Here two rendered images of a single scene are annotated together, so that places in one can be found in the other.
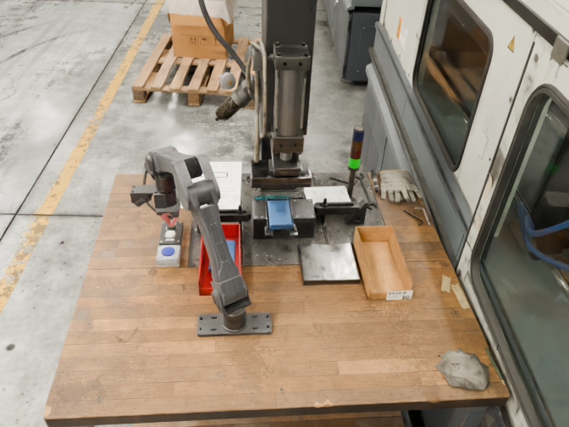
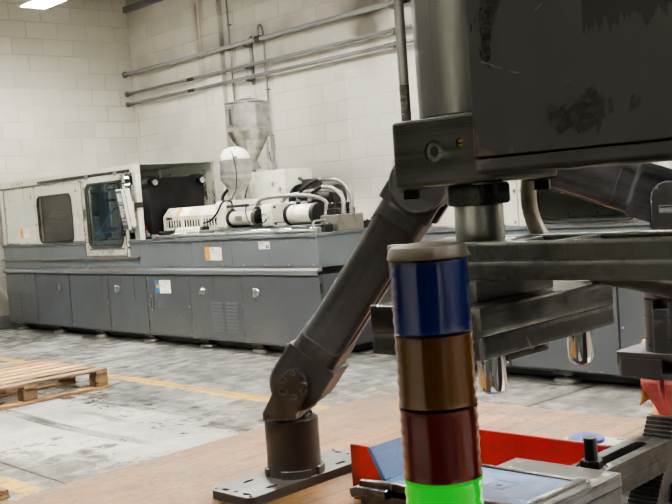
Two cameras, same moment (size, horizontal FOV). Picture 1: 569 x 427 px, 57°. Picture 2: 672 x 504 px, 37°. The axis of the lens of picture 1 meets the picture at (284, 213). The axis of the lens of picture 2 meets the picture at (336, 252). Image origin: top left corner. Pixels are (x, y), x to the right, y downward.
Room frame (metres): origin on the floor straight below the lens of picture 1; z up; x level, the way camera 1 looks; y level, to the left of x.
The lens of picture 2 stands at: (1.85, -0.57, 1.22)
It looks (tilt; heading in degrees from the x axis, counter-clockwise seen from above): 3 degrees down; 140
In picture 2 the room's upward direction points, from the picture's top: 4 degrees counter-clockwise
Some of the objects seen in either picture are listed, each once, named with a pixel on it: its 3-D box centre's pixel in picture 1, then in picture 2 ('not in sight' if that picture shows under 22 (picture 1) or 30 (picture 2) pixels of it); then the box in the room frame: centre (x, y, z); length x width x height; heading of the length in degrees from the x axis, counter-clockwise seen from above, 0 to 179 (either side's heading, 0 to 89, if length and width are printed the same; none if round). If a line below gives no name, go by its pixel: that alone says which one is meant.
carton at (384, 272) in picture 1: (382, 262); not in sight; (1.16, -0.30, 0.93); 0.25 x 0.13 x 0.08; 6
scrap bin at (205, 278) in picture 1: (220, 257); (480, 473); (1.14, 0.18, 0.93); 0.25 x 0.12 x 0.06; 6
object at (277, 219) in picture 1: (279, 212); (468, 466); (1.29, 0.01, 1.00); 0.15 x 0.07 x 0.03; 7
